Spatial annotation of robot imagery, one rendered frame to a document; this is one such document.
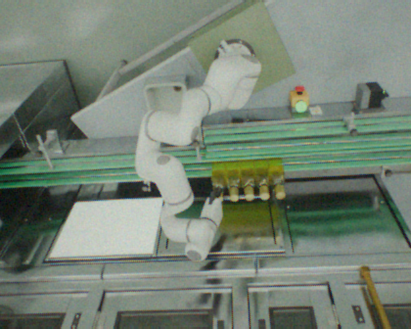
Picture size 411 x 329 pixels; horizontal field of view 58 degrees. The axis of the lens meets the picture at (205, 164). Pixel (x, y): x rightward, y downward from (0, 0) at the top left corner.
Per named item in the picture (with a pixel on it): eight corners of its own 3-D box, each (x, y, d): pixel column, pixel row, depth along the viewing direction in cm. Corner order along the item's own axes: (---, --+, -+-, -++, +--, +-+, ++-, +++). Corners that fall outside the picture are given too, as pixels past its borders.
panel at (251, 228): (74, 205, 169) (46, 265, 142) (72, 200, 167) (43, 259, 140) (274, 194, 161) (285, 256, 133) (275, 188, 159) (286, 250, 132)
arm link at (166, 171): (211, 168, 111) (174, 159, 119) (193, 110, 97) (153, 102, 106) (179, 207, 102) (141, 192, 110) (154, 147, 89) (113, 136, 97)
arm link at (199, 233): (174, 230, 114) (203, 232, 110) (186, 207, 122) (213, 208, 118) (186, 262, 122) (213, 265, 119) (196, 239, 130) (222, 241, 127)
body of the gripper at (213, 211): (217, 240, 130) (225, 217, 138) (214, 218, 124) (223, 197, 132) (197, 236, 132) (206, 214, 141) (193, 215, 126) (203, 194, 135)
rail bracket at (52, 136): (61, 147, 174) (41, 176, 156) (48, 116, 165) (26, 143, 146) (70, 146, 174) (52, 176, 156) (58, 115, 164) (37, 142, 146)
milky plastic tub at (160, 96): (155, 123, 168) (152, 133, 161) (145, 77, 155) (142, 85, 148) (193, 120, 167) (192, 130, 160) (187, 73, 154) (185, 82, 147)
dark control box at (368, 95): (354, 100, 158) (360, 109, 152) (356, 82, 154) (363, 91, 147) (374, 98, 158) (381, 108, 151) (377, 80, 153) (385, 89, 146)
